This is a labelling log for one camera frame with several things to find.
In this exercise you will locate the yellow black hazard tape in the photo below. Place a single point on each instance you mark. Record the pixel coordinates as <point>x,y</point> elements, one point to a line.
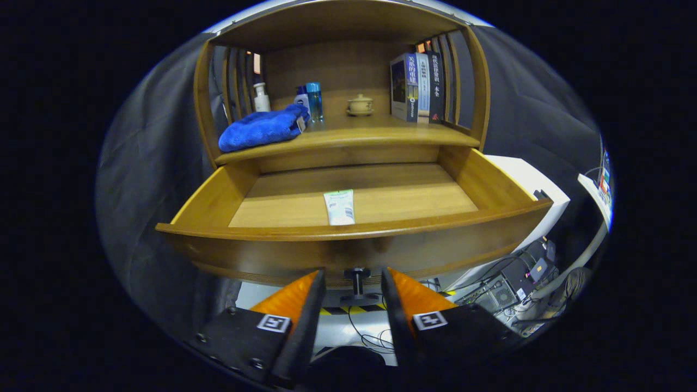
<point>354,310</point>

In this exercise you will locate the book with blue spine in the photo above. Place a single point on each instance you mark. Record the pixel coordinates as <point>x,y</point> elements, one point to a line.
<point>400,81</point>

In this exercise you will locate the clear blue bottle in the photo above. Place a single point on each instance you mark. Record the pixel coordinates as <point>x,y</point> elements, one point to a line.
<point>315,103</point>

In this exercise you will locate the wooden drawer with black knob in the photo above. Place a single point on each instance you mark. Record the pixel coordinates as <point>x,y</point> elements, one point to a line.
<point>305,256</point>

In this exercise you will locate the blue towel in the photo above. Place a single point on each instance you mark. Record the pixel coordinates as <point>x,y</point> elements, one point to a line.
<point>256,130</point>

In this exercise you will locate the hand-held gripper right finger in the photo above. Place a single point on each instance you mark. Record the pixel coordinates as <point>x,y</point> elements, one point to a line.
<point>396,321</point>

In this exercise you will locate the white shelf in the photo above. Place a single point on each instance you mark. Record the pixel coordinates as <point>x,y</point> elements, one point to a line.
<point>593,190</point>

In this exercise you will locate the white curved pipe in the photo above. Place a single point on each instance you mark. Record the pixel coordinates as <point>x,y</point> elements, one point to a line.
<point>572,267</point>

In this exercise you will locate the grey computer case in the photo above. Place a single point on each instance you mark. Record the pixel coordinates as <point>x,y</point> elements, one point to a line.
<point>503,296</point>

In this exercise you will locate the black electronics box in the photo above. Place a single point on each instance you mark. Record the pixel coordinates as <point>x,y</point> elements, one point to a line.
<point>525,272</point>

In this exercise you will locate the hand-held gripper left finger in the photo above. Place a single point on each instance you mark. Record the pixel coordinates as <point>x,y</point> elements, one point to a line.
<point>307,326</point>

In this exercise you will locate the white cream tube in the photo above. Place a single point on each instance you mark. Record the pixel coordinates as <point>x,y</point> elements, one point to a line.
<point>340,209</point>

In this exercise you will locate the lidded ceramic tea cup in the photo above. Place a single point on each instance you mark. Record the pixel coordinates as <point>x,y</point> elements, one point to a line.
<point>360,105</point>

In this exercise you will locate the wooden countertop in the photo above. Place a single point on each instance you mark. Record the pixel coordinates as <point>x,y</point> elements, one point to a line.
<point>370,133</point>

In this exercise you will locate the small black item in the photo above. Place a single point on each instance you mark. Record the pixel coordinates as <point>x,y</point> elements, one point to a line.
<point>542,195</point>

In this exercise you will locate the wooden cabinet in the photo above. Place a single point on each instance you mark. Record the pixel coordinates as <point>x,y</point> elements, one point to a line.
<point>337,65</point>

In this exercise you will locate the white lotion bottle blue cap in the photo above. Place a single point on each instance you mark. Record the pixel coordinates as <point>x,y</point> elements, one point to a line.
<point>301,100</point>

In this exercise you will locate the white pump bottle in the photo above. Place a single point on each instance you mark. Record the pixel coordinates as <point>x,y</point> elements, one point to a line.
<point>262,102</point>

